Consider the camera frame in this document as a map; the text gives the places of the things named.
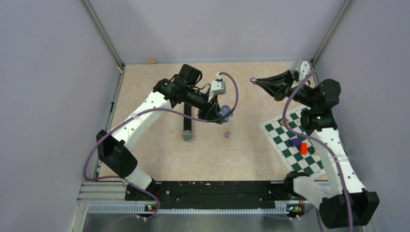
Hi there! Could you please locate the black microphone grey head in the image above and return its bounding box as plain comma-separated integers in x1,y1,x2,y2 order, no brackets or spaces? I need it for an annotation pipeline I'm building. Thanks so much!
182,103,193,142

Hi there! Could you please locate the purple chess piece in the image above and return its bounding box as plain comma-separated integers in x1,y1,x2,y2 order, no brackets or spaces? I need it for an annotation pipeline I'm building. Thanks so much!
290,138,302,147

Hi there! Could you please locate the green white chessboard mat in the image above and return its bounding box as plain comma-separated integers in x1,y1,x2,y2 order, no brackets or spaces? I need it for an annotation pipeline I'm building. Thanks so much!
260,115,325,178

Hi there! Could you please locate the small orange block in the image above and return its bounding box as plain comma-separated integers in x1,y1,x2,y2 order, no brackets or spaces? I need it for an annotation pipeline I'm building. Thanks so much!
299,143,308,155

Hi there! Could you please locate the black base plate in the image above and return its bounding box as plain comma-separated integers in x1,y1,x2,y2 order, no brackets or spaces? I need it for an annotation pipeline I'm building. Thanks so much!
125,181,308,214

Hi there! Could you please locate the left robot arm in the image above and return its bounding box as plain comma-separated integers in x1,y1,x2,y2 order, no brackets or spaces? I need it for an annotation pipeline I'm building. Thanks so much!
97,64,226,200

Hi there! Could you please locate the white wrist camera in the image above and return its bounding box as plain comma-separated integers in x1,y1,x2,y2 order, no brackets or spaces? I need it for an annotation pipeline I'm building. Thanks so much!
208,72,226,102
289,59,310,82

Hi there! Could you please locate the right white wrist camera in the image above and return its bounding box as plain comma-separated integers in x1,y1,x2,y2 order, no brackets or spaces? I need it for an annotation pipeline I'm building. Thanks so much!
289,59,310,82

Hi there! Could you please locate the aluminium frame rail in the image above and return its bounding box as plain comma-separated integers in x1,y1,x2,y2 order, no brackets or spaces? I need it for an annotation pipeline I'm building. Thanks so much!
77,181,127,202

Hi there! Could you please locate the grey slotted cable duct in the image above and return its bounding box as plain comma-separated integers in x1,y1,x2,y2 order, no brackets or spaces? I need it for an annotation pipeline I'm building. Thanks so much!
88,203,302,215

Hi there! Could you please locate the grey purple earbud case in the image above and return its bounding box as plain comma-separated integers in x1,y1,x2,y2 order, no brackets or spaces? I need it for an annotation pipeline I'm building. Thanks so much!
219,105,234,123

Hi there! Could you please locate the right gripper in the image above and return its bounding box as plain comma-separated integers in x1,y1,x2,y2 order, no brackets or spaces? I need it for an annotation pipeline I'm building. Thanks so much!
255,70,316,108

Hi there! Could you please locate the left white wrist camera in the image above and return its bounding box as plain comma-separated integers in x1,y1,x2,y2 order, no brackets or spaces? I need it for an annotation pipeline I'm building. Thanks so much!
208,72,226,102

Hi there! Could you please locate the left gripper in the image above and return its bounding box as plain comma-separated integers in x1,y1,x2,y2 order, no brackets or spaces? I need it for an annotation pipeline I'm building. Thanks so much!
185,86,223,124

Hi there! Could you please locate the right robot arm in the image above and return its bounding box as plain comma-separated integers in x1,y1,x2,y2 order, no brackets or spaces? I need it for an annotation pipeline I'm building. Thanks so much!
251,71,380,231

